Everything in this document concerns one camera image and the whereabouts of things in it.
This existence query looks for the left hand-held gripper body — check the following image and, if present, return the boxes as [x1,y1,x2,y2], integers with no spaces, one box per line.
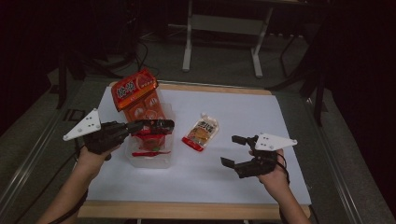
[63,107,138,156]

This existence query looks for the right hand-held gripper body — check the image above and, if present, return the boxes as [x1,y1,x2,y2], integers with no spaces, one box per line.
[234,133,298,179]

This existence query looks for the small red black-topped snack packet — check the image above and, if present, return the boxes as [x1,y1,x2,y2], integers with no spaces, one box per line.
[131,119,176,158]

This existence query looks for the clear plastic container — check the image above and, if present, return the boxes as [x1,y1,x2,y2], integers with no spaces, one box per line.
[125,101,176,170]

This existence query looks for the large orange snack packet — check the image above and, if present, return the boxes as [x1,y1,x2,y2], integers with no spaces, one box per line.
[110,67,167,124]

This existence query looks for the beige pouch with red end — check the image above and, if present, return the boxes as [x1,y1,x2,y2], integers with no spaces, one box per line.
[181,112,219,153]

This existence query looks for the person's left hand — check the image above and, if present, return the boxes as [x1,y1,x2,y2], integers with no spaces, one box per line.
[76,143,120,179]

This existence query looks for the person's right hand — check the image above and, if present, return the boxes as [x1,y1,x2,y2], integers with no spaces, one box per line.
[248,148,290,195]

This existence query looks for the white table mat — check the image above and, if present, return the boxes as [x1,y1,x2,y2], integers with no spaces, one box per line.
[87,86,312,206]

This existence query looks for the black stand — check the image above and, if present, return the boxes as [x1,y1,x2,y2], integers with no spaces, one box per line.
[55,46,124,110]
[267,31,328,127]

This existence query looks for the white metal stand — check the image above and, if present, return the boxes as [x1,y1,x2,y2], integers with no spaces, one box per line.
[181,0,275,78]

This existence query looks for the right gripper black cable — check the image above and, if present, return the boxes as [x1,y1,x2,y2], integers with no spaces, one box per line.
[275,152,291,185]

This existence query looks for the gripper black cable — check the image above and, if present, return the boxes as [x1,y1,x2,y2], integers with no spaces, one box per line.
[275,152,291,185]
[52,138,90,224]

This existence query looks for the black floor bracket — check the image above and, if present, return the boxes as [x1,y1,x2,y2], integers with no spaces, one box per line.
[64,108,87,122]

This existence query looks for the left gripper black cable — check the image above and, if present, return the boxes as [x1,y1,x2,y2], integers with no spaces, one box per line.
[52,138,90,224]

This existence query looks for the black floor cables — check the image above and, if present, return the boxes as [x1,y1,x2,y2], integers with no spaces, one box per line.
[134,38,161,84]

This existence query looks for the metal floor rail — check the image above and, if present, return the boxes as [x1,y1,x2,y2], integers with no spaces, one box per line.
[306,99,365,224]
[0,105,68,216]

